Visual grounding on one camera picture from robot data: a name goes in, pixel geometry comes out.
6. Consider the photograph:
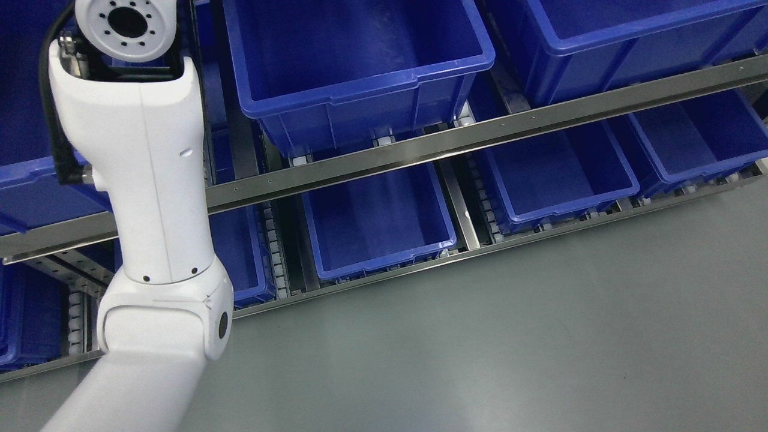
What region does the metal shelf rack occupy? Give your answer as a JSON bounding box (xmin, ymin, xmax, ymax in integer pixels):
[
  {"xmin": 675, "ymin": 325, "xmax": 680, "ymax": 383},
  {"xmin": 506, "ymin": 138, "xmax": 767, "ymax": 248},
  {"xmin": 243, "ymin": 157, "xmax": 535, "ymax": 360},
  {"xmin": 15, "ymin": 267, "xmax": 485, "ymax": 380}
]
[{"xmin": 0, "ymin": 0, "xmax": 768, "ymax": 385}]

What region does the blue bin lower far right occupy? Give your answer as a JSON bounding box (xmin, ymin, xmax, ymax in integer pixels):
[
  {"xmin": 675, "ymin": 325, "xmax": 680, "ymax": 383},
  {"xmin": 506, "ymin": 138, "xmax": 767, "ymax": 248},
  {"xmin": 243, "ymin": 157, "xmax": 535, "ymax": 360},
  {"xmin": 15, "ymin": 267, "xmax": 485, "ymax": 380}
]
[{"xmin": 607, "ymin": 89, "xmax": 767, "ymax": 199}]

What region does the blue bin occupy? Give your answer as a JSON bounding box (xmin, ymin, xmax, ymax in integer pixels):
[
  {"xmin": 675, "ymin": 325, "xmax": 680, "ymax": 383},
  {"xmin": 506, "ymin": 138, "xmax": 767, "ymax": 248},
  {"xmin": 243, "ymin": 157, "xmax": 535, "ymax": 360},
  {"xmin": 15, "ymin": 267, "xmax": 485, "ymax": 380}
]
[
  {"xmin": 472, "ymin": 121, "xmax": 640, "ymax": 235},
  {"xmin": 1, "ymin": 263, "xmax": 68, "ymax": 372},
  {"xmin": 223, "ymin": 1, "xmax": 496, "ymax": 158},
  {"xmin": 485, "ymin": 1, "xmax": 767, "ymax": 107},
  {"xmin": 1, "ymin": 1, "xmax": 110, "ymax": 235},
  {"xmin": 301, "ymin": 163, "xmax": 457, "ymax": 281},
  {"xmin": 607, "ymin": 89, "xmax": 767, "ymax": 199}
]

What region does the blue bin lower middle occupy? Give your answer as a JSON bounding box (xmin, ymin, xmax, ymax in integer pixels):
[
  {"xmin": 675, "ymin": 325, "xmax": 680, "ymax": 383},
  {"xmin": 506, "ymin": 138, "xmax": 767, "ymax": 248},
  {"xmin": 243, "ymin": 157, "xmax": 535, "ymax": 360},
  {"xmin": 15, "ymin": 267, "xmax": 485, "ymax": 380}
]
[{"xmin": 301, "ymin": 163, "xmax": 457, "ymax": 281}]

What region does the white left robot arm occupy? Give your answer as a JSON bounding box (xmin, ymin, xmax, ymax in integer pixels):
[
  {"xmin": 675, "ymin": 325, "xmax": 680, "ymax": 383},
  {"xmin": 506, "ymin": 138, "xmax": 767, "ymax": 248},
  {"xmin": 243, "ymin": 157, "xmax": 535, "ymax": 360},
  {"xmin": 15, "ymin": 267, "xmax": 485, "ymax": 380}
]
[{"xmin": 38, "ymin": 1, "xmax": 233, "ymax": 431}]

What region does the blue bin upper middle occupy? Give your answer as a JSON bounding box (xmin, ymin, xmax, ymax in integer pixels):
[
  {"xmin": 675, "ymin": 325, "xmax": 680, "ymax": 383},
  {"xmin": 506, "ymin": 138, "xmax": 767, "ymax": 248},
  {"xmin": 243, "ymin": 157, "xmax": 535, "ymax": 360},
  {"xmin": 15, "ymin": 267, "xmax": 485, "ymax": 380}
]
[{"xmin": 223, "ymin": 1, "xmax": 496, "ymax": 158}]

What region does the blue bin upper right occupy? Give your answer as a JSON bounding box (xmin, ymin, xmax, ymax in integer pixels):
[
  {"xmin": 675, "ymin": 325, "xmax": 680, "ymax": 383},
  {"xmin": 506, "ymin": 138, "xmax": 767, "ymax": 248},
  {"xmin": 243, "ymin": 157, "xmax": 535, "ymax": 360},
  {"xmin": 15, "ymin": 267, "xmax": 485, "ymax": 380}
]
[{"xmin": 485, "ymin": 1, "xmax": 767, "ymax": 107}]

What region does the blue bin lower left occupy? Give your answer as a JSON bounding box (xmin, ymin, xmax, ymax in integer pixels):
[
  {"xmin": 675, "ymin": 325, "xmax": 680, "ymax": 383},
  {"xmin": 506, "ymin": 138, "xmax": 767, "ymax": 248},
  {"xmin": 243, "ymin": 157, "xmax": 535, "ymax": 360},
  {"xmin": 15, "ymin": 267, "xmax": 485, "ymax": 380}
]
[{"xmin": 1, "ymin": 263, "xmax": 68, "ymax": 372}]

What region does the blue bin upper left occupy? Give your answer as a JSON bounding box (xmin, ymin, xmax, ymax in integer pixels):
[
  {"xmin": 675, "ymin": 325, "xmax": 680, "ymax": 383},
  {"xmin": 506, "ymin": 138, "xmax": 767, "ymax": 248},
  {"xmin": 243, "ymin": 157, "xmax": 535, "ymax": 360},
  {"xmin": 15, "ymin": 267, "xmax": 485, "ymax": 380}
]
[{"xmin": 1, "ymin": 1, "xmax": 110, "ymax": 235}]

